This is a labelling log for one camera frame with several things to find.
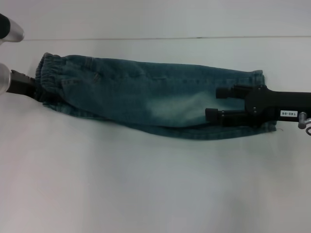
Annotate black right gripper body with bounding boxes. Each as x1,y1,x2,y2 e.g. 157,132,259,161
244,84,311,128

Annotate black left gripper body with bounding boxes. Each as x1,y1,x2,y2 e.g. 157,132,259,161
6,69,37,98

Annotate blue denim shorts with embroidery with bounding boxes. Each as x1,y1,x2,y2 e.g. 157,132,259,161
35,52,277,141

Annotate metal clamp bolt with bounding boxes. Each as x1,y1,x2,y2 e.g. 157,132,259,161
298,112,311,129

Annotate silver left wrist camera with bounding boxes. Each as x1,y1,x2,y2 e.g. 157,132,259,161
0,13,25,43

